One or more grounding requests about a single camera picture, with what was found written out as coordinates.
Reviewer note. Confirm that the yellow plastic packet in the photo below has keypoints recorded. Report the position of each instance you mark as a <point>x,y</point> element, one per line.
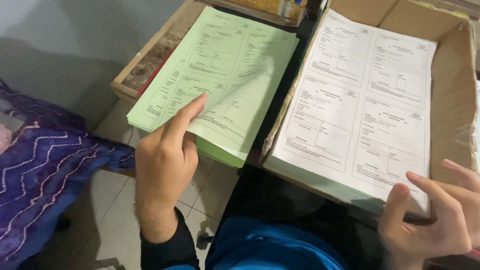
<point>277,7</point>

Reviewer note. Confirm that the stack of green form papers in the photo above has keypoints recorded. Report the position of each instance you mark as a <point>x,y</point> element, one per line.
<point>219,153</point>

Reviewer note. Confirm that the person's left hand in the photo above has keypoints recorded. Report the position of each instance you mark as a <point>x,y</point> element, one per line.
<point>161,165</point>

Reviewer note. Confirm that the red folder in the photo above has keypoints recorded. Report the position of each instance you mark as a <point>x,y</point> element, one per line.
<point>152,79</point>

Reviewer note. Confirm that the purple patterned cloth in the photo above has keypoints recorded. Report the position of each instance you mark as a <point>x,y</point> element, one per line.
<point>41,165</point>

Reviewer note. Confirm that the black chair caster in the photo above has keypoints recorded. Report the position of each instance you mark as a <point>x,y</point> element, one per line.
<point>204,241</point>

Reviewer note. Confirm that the brown cardboard box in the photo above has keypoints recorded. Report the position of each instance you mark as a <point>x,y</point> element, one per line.
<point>452,93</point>

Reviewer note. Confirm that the person's blue shirt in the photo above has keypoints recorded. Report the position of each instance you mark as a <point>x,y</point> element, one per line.
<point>270,247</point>

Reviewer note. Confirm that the worn wooden table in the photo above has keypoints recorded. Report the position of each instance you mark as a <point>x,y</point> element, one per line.
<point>150,60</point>

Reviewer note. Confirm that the stack of white form papers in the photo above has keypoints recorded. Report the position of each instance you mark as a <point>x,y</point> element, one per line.
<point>356,112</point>

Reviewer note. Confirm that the person's right hand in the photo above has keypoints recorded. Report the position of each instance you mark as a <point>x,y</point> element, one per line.
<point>438,232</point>

